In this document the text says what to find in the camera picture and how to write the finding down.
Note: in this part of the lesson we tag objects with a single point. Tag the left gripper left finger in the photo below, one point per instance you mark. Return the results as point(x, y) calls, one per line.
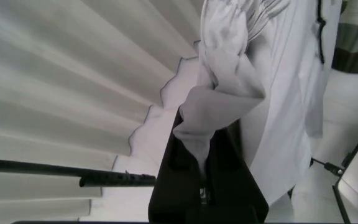
point(172, 193)

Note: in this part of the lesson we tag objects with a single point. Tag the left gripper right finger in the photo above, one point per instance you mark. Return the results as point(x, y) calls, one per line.
point(232, 193)

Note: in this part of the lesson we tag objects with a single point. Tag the pale grey shorts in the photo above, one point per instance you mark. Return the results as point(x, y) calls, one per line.
point(275, 109)

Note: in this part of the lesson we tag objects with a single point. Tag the black clothes rack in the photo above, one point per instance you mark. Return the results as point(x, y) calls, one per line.
point(42, 169)

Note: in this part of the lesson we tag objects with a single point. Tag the white laundry basket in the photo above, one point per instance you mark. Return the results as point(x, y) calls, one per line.
point(356, 37)

